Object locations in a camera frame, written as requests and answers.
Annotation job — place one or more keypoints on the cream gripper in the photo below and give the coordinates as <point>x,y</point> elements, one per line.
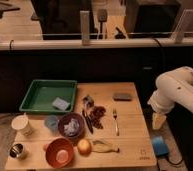
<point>158,120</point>

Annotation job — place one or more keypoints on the silver fork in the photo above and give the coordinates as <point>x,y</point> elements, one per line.
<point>116,122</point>

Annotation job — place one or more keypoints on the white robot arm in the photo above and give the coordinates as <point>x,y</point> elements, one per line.
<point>175,86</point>

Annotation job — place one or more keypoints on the blue box on floor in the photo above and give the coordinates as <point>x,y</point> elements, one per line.
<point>159,146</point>

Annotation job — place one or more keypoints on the wooden cutting board table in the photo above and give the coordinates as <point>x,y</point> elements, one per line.
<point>133,141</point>

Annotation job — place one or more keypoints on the brown dried scraps pile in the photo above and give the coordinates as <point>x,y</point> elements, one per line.
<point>96,114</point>

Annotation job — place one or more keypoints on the banana peel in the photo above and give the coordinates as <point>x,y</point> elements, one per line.
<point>101,146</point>

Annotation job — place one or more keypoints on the dark utensil with foil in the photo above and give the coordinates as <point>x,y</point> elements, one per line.
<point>87,104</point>

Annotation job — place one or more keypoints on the purple bowl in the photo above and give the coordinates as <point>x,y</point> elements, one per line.
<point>65,119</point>

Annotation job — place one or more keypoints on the crumpled white paper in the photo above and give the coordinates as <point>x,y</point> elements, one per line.
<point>72,127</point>

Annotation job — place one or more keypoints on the light blue sponge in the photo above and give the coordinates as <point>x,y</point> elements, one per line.
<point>60,104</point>

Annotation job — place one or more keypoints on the orange bowl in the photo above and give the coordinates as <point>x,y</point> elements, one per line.
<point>59,153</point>

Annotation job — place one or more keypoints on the blue translucent cup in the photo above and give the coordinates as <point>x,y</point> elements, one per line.
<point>51,122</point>

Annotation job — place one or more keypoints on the green plastic tray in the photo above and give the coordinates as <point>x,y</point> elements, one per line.
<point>42,93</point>

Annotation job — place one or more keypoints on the white paper cup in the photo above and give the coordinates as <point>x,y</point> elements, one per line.
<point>21,124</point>

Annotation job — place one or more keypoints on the small metal cup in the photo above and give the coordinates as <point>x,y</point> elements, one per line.
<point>18,151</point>

